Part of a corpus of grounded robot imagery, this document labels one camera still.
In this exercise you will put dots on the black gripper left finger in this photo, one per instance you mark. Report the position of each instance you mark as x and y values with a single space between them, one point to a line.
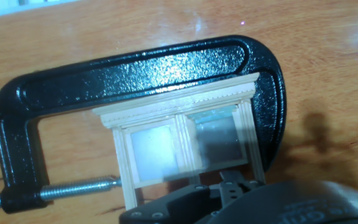
182 205

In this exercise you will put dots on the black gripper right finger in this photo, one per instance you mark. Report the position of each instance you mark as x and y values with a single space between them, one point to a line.
253 185

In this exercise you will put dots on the small wooden window sash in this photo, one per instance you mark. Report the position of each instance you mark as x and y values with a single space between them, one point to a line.
154 152
219 140

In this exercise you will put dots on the black metal C-clamp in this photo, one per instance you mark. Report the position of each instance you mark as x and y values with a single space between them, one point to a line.
135 77

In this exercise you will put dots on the miniature wooden window frame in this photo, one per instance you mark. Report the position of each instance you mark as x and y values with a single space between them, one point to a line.
179 102

